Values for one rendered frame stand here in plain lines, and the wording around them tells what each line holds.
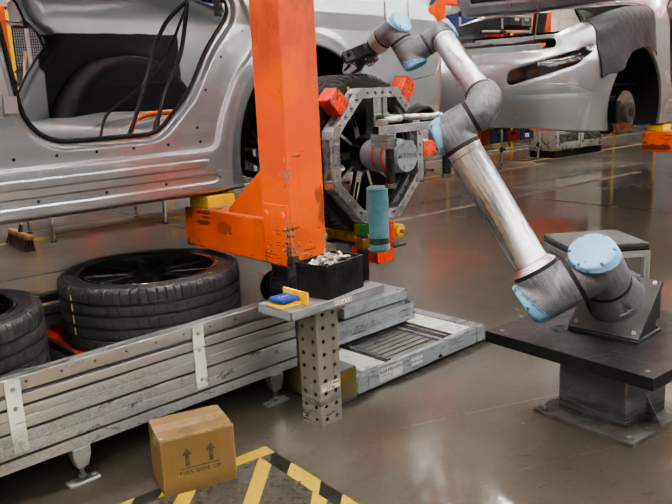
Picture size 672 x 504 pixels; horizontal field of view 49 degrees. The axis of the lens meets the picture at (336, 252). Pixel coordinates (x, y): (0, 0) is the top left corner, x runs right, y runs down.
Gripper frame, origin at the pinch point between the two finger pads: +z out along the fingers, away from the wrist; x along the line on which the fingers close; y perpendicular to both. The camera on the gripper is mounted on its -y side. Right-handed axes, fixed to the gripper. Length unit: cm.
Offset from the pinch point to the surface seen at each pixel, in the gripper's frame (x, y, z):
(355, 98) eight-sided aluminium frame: -16.3, -11.0, -9.7
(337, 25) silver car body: 26.0, 18.8, 8.7
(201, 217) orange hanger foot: -32, -64, 44
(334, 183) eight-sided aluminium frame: -43, -27, 5
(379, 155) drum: -39.4, -6.5, -3.8
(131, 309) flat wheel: -59, -114, 27
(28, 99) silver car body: 93, -54, 174
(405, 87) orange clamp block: -16.0, 18.9, -10.0
